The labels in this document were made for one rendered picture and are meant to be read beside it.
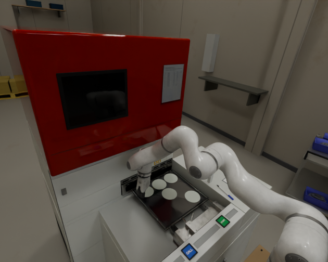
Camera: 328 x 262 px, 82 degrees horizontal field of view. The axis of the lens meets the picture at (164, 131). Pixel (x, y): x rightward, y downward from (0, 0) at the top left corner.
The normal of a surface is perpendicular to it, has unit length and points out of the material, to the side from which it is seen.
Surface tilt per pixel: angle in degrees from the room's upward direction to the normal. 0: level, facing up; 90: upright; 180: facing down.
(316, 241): 18
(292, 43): 90
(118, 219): 0
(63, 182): 90
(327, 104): 90
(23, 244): 0
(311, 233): 2
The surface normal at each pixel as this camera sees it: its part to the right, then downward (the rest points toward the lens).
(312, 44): -0.80, 0.23
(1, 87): 0.51, 0.43
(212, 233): 0.07, -0.89
